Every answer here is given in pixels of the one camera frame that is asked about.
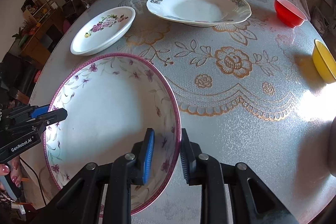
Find red plastic bowl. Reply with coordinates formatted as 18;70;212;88
274;0;307;28

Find large purple rimmed floral bowl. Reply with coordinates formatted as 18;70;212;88
44;53;181;214

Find large white plate red characters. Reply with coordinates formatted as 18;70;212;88
146;0;252;27

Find yellow plastic bowl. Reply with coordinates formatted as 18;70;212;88
312;39;335;84

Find small white floral plate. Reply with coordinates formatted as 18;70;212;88
70;6;135;56

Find left hand red nails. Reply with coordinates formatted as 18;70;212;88
0;156;22;187

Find lace pattern table cover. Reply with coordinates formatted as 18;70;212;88
31;0;335;223

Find wooden cabinet with clutter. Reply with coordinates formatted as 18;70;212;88
14;0;65;65

